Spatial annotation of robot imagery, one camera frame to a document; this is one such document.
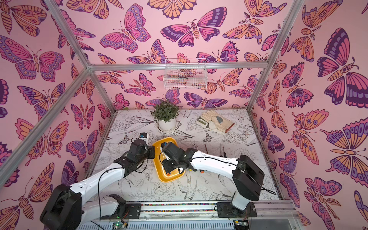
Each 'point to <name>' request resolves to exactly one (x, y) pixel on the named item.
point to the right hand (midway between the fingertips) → (162, 168)
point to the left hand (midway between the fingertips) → (156, 146)
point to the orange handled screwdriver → (202, 172)
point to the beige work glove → (218, 121)
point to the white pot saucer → (168, 131)
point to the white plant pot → (168, 125)
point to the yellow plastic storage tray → (158, 155)
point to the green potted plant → (165, 111)
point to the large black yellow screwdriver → (206, 149)
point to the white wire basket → (185, 78)
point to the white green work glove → (208, 124)
